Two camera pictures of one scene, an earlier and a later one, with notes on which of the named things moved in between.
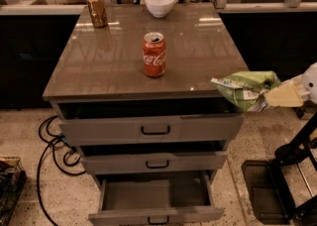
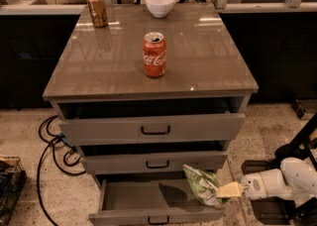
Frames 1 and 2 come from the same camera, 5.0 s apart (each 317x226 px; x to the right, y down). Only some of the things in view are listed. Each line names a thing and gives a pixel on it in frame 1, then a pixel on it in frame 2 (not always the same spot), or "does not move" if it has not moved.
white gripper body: [311, 80] → [254, 182]
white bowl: [159, 4] does not move
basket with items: [13, 178] does not move
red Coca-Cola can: [155, 55] does not move
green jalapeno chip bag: [245, 87] → [203, 184]
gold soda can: [97, 8] does not move
